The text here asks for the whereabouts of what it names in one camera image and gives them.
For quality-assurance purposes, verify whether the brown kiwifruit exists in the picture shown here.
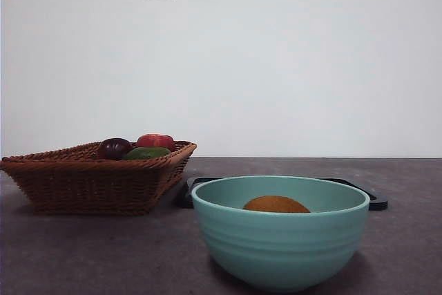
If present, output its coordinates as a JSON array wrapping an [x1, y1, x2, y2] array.
[[242, 195, 311, 213]]

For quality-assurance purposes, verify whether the teal ceramic bowl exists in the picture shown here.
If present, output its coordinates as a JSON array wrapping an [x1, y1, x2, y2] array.
[[191, 175, 370, 293]]

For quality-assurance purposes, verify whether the red apple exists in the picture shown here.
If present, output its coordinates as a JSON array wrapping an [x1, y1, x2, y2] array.
[[135, 133, 175, 153]]

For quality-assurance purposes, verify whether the black rectangular tray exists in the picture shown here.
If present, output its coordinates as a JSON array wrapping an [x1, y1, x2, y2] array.
[[175, 176, 388, 211]]

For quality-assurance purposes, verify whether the green avocado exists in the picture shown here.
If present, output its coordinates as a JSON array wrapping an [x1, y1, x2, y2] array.
[[122, 146, 172, 161]]

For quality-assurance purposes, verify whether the dark purple round fruit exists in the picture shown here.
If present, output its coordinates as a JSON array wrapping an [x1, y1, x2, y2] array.
[[96, 137, 133, 161]]

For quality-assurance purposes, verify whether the brown wicker basket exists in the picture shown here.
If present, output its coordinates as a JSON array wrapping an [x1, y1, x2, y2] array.
[[0, 140, 198, 216]]

